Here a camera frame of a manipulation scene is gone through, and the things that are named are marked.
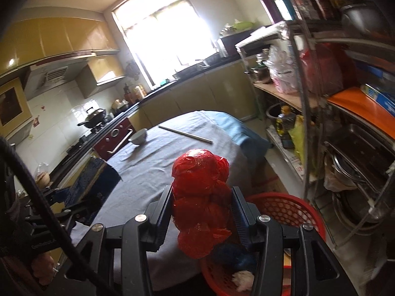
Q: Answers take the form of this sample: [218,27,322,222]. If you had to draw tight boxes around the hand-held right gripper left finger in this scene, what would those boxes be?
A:
[62,185,174,296]

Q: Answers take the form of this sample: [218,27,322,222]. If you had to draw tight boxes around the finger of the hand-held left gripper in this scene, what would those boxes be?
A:
[61,206,94,226]
[44,187,80,206]

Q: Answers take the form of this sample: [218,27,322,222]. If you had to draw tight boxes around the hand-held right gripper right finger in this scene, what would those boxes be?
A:
[231,186,358,296]

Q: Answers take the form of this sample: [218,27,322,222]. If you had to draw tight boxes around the dark blue cardboard box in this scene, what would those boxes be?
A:
[63,157,121,225]

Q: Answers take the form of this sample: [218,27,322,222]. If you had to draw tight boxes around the blue plastic bag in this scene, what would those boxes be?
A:
[213,242,258,273]

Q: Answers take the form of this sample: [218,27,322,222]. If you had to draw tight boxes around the red plastic bag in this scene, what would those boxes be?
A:
[171,148,233,259]

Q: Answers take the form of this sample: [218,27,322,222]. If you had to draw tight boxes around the white tissue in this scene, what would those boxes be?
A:
[231,270,257,292]

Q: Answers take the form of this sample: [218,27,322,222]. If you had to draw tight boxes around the red plastic basket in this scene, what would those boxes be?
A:
[200,192,327,296]

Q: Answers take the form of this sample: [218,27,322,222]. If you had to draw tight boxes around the person's left hand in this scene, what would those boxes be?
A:
[29,251,58,285]

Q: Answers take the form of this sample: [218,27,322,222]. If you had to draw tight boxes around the black gas stove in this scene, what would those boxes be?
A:
[66,129,108,161]

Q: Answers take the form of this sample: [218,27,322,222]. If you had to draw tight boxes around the grey tablecloth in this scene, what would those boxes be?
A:
[69,109,257,284]

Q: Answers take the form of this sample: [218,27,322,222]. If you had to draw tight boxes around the white bowl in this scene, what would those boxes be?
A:
[128,129,148,146]

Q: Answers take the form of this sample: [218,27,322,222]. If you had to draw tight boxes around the dark red oven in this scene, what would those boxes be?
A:
[93,116,136,161]

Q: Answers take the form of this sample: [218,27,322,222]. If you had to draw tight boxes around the long wooden stick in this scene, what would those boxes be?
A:
[158,125,214,145]

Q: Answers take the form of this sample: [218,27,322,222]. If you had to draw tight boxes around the black wok with lid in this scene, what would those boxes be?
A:
[77,106,107,129]

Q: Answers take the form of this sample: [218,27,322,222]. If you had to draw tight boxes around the yellow plastic bag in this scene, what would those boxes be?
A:
[288,115,315,173]

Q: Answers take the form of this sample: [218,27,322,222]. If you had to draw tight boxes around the cooking oil bottle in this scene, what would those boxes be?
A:
[276,105,297,138]

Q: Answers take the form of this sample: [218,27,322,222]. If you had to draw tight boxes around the dark round basin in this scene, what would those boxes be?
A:
[266,102,283,121]

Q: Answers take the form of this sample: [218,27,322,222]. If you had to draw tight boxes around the range hood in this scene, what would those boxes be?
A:
[23,65,88,101]

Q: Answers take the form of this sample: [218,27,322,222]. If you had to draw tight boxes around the large steel basin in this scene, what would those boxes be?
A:
[335,188,391,225]

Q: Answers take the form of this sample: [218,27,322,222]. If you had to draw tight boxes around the yellow base cabinets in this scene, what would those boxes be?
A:
[126,60,257,130]

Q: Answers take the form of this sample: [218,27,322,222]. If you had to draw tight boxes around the steel shelf unit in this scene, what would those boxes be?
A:
[235,21,321,192]

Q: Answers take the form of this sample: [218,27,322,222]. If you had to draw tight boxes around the steel cooking pot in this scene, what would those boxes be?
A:
[251,66,272,84]

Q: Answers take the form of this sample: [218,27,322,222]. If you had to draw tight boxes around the metal tray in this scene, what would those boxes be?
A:
[174,62,210,79]

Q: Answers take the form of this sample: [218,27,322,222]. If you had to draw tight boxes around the pink white plastic bag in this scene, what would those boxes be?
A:
[265,45,300,94]

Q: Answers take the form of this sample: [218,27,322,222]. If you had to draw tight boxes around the orange board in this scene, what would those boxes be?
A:
[327,86,395,138]

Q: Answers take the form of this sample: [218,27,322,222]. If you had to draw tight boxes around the large dark red bag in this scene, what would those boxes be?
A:
[299,41,344,94]

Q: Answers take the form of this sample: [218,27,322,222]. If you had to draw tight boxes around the microwave oven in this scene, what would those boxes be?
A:
[217,29,257,56]

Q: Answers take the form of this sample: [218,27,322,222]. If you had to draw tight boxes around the window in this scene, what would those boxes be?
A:
[111,0,217,87]

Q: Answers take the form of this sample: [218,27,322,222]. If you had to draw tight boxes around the blue printed box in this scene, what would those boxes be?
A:
[359,82,395,111]

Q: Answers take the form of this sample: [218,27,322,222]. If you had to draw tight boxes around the green plastic bag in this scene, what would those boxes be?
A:
[230,19,257,31]

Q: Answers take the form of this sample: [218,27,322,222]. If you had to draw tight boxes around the purple thermos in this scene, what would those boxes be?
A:
[257,0,280,25]

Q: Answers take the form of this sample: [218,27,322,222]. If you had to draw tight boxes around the grey steel pot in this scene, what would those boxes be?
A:
[339,3,383,36]

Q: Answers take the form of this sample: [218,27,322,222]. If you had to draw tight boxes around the black cable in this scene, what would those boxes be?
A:
[0,136,124,296]

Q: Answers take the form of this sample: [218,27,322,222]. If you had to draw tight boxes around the curved chrome wire rack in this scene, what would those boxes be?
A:
[278,0,395,253]

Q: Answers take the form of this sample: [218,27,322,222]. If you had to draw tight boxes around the small wall fan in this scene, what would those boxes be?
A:
[125,61,140,81]

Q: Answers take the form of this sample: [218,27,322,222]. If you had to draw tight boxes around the yellow wall cabinets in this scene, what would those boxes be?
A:
[0,17,127,142]

